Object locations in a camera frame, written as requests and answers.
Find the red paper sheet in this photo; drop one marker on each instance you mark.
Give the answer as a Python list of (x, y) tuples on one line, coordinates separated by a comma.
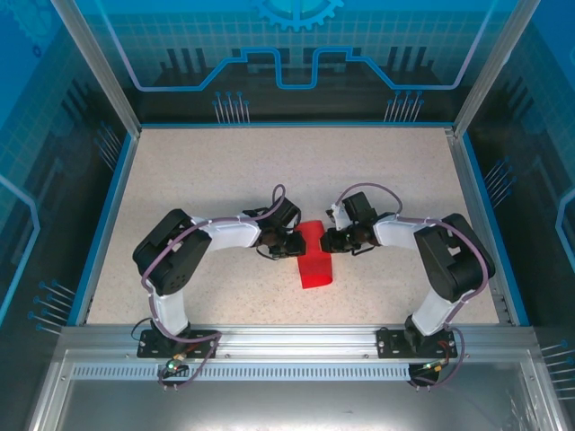
[(314, 271)]

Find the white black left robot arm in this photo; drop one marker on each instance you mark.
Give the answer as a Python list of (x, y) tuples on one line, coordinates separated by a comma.
[(175, 256)]

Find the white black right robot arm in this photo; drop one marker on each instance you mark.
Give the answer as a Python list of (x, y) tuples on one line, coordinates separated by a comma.
[(453, 256)]

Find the sheet metal tray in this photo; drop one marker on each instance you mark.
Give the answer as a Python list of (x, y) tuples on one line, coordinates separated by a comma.
[(287, 404)]

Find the blue table edge strip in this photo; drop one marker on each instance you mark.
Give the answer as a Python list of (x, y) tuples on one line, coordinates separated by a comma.
[(495, 233), (104, 233)]

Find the blue circuit print panel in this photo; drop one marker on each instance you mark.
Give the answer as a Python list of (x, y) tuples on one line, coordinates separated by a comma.
[(539, 134), (40, 134)]

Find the blue panel with gear print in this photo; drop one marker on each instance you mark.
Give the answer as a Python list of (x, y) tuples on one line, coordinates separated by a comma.
[(202, 36)]

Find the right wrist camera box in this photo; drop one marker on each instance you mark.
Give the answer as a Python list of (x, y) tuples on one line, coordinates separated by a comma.
[(338, 216)]

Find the aluminium table edge rail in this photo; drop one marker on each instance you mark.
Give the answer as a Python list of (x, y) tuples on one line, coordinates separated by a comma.
[(473, 202)]

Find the aluminium mounting rail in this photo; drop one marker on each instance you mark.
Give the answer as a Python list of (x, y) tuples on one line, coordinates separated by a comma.
[(296, 341)]

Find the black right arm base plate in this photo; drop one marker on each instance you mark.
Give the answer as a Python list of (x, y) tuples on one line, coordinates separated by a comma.
[(391, 343)]

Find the aluminium frame post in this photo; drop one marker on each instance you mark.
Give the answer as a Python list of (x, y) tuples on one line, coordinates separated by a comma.
[(487, 76), (108, 76)]

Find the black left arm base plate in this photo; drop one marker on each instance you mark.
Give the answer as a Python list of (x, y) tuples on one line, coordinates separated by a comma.
[(150, 348)]

